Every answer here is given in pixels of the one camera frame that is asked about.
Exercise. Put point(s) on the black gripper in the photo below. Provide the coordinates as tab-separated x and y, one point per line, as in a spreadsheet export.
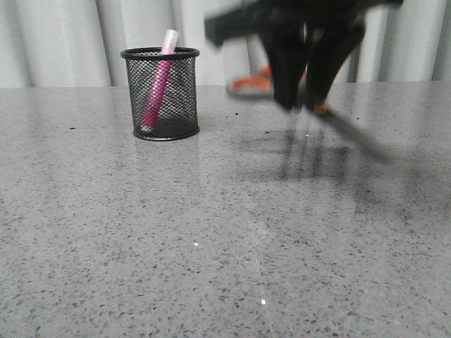
285	46

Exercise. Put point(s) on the grey orange scissors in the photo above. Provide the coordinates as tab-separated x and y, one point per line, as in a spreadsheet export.
259	86

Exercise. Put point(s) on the pink highlighter pen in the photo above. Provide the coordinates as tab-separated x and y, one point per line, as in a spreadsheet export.
158	87

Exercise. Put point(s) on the black mesh pen holder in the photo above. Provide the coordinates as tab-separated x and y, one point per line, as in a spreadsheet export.
178	114

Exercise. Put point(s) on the grey curtain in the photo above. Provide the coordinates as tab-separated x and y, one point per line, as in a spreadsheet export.
78	43

